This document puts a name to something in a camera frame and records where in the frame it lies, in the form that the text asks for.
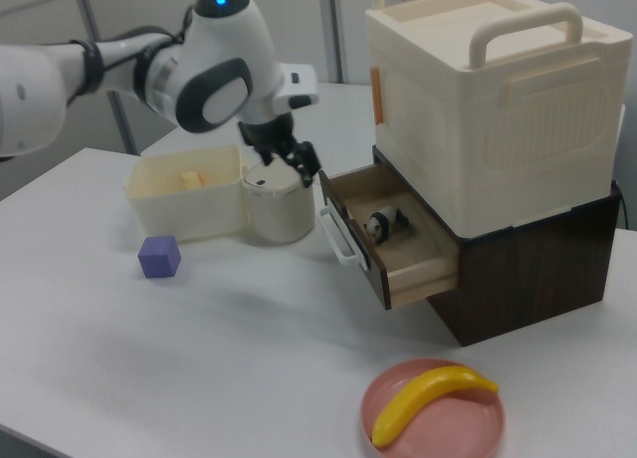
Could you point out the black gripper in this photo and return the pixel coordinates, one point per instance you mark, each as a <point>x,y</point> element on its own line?
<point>269,132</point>

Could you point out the black and white panda toy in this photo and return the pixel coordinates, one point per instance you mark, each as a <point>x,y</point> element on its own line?
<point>383,223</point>

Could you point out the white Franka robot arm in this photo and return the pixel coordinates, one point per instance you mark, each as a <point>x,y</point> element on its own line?
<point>219,55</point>

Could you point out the wooden drawer with dark front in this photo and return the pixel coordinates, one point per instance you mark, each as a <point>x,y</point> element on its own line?
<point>423,269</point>

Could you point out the yellow toy banana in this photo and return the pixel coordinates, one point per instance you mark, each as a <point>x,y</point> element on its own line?
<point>423,393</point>

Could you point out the small white lidded bin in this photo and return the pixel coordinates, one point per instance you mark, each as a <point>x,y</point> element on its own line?
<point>278,209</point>

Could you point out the yellow cube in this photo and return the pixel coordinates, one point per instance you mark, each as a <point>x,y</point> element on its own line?
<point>192,180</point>

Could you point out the cream open plastic container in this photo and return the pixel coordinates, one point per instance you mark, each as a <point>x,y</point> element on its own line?
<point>189,214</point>

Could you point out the copper latch strip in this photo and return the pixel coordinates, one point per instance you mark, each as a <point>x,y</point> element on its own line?
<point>376,94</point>

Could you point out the purple cube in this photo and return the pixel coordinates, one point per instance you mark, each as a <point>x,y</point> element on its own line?
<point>159,256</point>

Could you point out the cream plastic storage box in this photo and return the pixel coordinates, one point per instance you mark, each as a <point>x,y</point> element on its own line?
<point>497,129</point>

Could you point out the dark brown wooden cabinet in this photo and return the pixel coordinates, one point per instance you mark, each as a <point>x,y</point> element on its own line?
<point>522,279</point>

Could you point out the pink plate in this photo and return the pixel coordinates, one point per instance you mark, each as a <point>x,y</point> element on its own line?
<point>448,423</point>

